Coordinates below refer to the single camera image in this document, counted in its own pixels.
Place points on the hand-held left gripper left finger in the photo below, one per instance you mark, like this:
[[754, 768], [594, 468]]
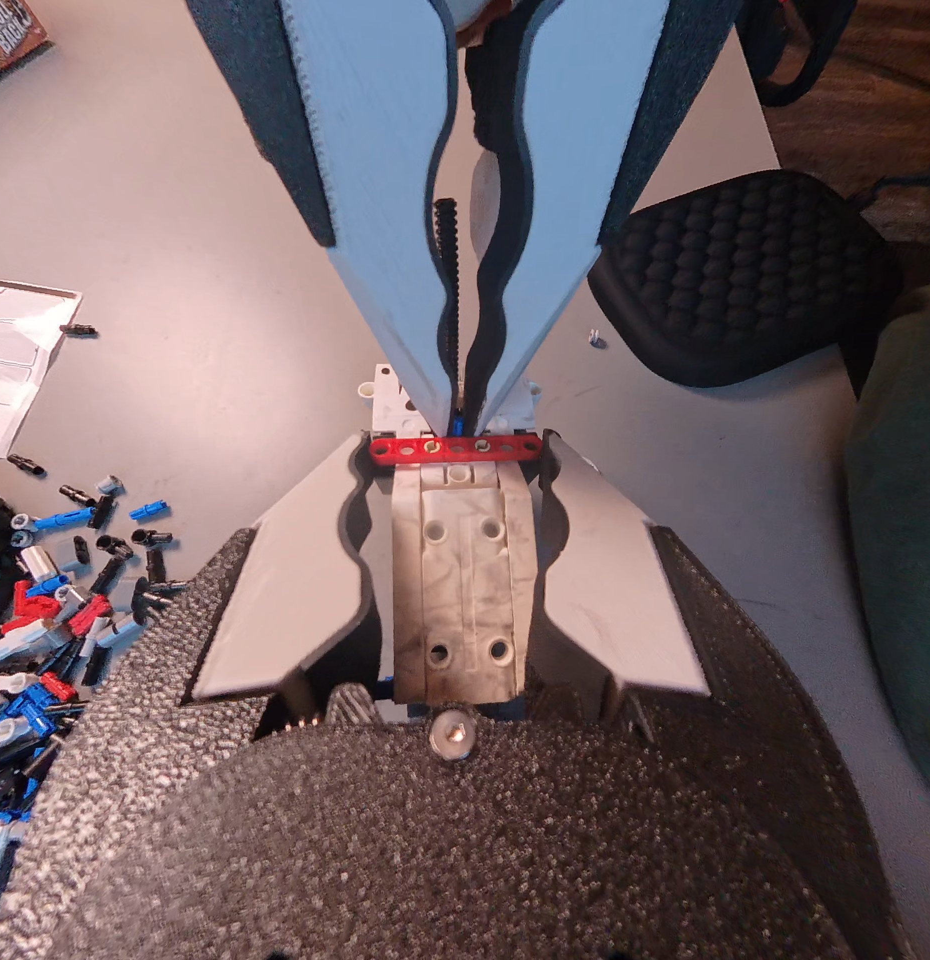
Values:
[[292, 592]]

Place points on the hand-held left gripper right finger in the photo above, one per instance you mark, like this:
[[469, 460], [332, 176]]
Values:
[[615, 592]]

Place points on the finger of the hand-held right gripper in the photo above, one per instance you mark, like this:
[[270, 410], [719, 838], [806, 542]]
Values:
[[585, 150], [375, 150]]

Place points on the toy truck chassis model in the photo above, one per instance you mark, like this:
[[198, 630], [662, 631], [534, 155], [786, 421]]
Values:
[[465, 570]]

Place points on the blue toy pin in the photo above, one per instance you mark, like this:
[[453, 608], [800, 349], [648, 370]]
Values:
[[458, 424]]

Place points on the pile of small toy pieces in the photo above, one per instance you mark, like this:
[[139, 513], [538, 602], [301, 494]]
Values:
[[52, 637]]

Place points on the black toy spring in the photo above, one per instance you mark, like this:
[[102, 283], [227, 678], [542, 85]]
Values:
[[450, 300]]

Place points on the black padded armrest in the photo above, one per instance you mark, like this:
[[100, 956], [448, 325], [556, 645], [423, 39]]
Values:
[[742, 277]]

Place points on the toy truck set box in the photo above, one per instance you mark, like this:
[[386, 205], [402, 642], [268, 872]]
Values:
[[11, 34]]

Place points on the black toy pin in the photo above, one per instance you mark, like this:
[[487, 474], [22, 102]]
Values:
[[26, 465], [79, 328]]

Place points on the person's green sweatshirt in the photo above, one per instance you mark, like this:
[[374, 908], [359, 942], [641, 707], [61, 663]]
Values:
[[907, 540]]

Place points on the white sticker sheet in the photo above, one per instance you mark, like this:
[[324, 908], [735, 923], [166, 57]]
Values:
[[19, 352]]

